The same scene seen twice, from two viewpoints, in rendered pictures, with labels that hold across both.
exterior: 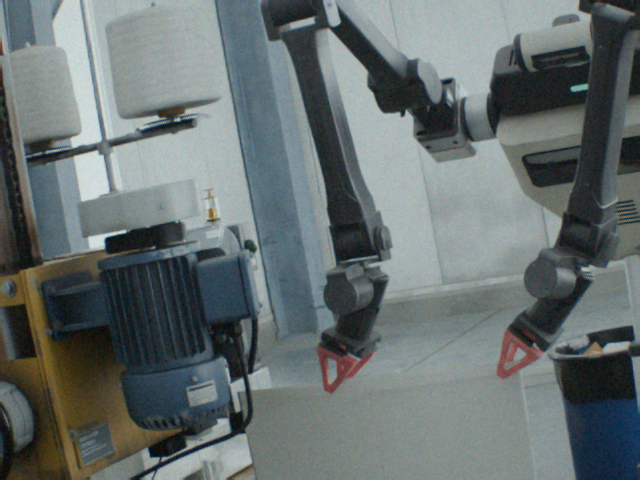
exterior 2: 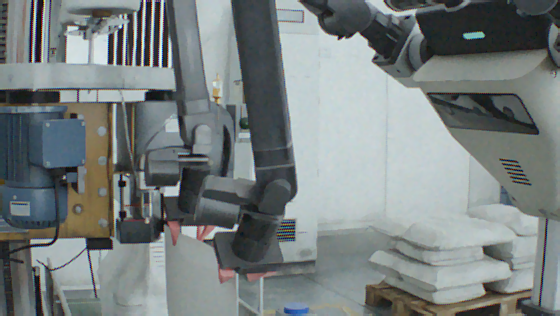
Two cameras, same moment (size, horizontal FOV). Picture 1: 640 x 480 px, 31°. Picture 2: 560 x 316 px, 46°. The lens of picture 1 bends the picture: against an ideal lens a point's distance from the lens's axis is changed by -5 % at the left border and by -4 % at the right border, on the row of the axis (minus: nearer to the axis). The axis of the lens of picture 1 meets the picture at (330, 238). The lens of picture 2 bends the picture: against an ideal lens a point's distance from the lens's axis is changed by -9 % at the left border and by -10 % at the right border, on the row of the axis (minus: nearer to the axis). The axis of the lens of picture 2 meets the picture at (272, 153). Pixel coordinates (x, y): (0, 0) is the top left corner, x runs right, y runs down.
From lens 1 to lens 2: 145 cm
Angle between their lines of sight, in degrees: 43
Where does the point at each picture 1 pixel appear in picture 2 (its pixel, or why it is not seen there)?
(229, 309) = (35, 157)
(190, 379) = (13, 196)
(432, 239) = not seen: outside the picture
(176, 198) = (20, 74)
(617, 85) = (242, 20)
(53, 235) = not seen: hidden behind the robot
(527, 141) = (424, 80)
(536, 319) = (232, 241)
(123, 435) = not seen: hidden behind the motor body
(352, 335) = (179, 206)
